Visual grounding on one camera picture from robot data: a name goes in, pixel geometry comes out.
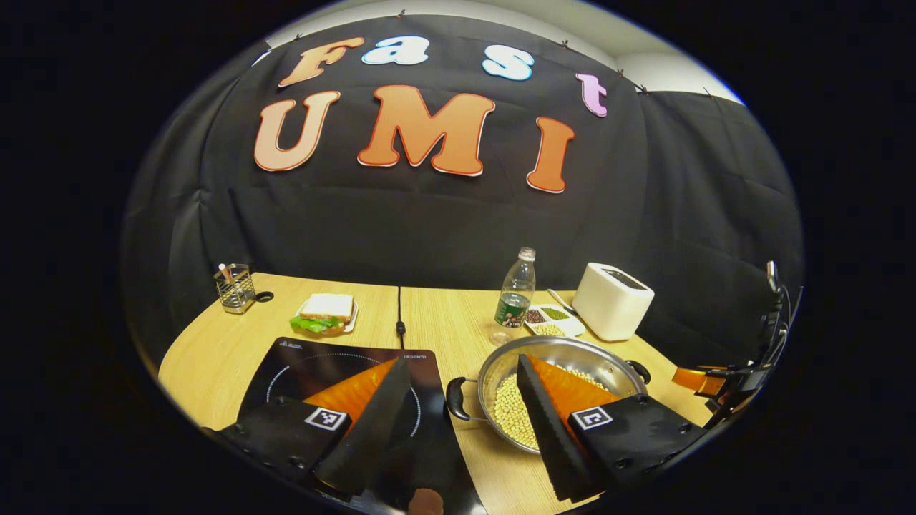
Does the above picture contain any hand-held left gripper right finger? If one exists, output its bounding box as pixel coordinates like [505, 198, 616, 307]
[517, 353, 709, 503]

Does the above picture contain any steel pot with black handles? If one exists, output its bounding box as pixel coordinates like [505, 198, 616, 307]
[444, 335, 653, 456]

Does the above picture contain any white divided bean tray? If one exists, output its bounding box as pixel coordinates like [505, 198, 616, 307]
[523, 303, 587, 339]

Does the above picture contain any pile of soybeans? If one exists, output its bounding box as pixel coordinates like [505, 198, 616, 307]
[492, 363, 610, 451]

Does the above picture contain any white toaster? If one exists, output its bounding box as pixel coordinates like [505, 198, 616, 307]
[570, 261, 656, 343]

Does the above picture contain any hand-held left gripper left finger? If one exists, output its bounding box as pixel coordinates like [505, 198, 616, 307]
[215, 356, 413, 499]

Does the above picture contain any black induction cooktop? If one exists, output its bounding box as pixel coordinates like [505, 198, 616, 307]
[235, 337, 489, 515]

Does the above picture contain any black backdrop cloth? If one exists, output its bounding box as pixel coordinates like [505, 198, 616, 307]
[122, 13, 806, 374]

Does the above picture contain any sandwich with lettuce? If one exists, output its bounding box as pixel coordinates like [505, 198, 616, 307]
[289, 293, 356, 335]

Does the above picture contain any wire mesh holder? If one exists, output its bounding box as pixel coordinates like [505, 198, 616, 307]
[213, 263, 258, 316]

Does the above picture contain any clear plastic water bottle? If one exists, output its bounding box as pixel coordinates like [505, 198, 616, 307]
[489, 246, 538, 347]

